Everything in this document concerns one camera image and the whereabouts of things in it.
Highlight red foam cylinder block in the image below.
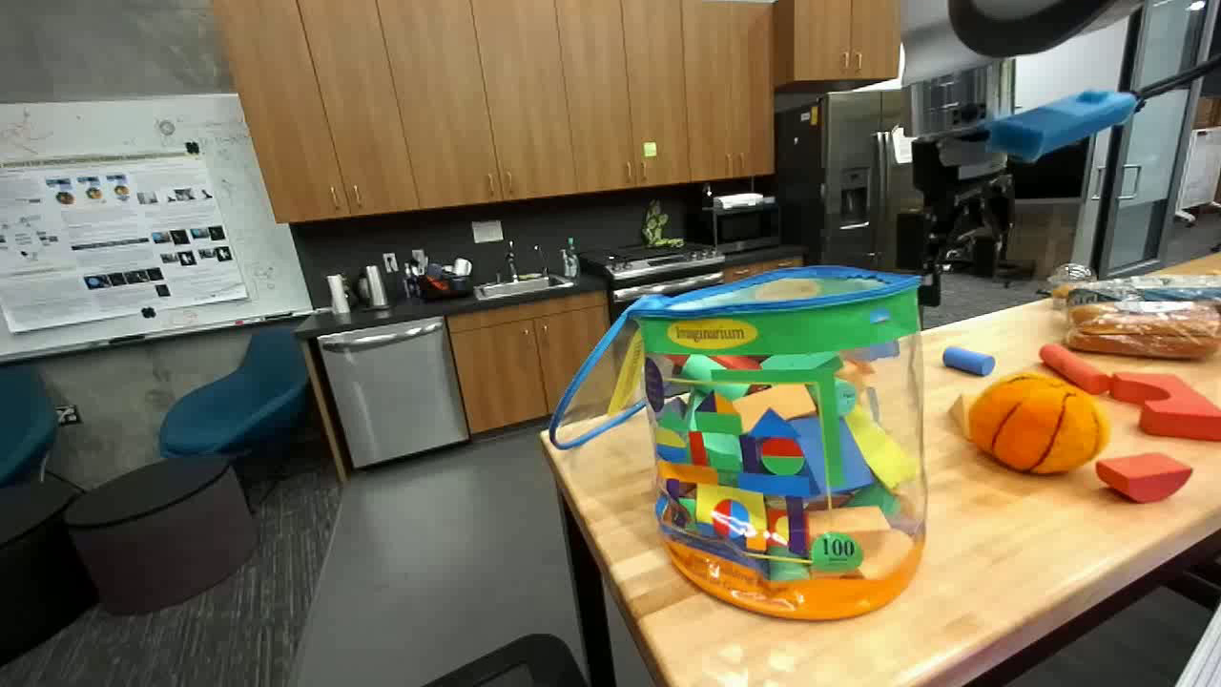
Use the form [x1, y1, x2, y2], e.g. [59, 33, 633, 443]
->
[1033, 340, 1115, 396]

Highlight clear jar of toy blocks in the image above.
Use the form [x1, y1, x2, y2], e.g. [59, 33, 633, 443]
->
[547, 264, 932, 625]

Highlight wooden upper kitchen cabinets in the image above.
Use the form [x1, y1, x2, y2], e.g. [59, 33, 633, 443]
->
[211, 0, 777, 225]

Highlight bagged bread loaf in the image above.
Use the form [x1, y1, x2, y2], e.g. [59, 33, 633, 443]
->
[1061, 298, 1221, 366]

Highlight printed poster sheet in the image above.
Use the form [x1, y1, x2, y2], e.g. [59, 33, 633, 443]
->
[0, 147, 252, 337]

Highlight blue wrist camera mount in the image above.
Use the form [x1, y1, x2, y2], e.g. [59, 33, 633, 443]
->
[984, 86, 1146, 165]

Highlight dark round ottoman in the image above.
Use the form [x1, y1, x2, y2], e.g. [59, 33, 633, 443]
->
[65, 454, 261, 619]
[0, 477, 98, 663]

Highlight red foam L-shaped block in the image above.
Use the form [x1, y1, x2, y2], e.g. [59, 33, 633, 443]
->
[1103, 366, 1221, 446]

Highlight stainless steel refrigerator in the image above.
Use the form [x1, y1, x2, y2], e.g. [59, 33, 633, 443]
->
[773, 86, 916, 278]

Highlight glass door with frame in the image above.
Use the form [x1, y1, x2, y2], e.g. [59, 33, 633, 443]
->
[1095, 0, 1221, 278]

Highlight wooden lower kitchen cabinet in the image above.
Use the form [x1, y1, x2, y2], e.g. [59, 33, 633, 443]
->
[446, 291, 614, 440]

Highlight black microwave oven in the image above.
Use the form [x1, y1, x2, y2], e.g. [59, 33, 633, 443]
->
[689, 187, 781, 253]

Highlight red wooden block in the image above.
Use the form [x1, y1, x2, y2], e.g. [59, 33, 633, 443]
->
[1091, 451, 1197, 506]

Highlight black chair back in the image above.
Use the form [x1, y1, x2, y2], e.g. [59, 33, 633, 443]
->
[425, 630, 590, 687]

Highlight kitchen sink with faucet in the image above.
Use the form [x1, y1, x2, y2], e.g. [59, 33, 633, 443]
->
[469, 242, 581, 304]

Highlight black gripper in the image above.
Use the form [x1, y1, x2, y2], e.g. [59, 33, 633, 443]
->
[909, 127, 1021, 278]

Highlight blue lounge chair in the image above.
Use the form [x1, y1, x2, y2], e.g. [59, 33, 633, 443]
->
[158, 333, 317, 467]
[0, 366, 61, 488]

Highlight orange plush basketball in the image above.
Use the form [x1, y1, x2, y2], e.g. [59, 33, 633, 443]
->
[964, 371, 1115, 481]

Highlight wooden cabinet above fridge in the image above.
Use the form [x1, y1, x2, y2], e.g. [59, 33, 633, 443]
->
[772, 0, 906, 93]

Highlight blue foam cylinder block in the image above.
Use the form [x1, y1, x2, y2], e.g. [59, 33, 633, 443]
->
[939, 343, 1000, 380]

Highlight stainless steel stove oven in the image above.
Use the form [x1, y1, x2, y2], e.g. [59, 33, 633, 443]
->
[603, 244, 733, 319]

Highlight stainless steel dishwasher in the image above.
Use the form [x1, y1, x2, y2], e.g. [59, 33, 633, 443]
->
[312, 318, 473, 473]

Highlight clear plastic wrapped package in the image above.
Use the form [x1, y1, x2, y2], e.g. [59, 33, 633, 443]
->
[1049, 268, 1221, 313]

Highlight white wall whiteboard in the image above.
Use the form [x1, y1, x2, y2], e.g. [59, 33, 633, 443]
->
[0, 86, 317, 366]

